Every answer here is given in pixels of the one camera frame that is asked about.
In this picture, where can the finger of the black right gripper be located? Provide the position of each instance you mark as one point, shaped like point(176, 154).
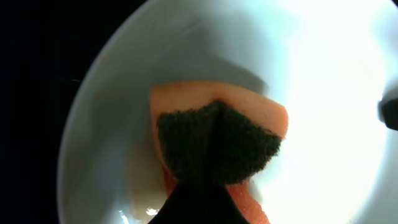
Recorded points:
point(388, 113)

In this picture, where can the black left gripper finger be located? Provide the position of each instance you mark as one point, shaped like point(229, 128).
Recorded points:
point(206, 204)

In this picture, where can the orange green sponge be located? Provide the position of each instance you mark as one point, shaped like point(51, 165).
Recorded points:
point(212, 133)

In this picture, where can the green plate with three streaks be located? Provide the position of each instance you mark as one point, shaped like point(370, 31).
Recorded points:
point(330, 63)

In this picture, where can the round black tray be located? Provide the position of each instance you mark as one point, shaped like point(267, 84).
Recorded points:
point(47, 46)

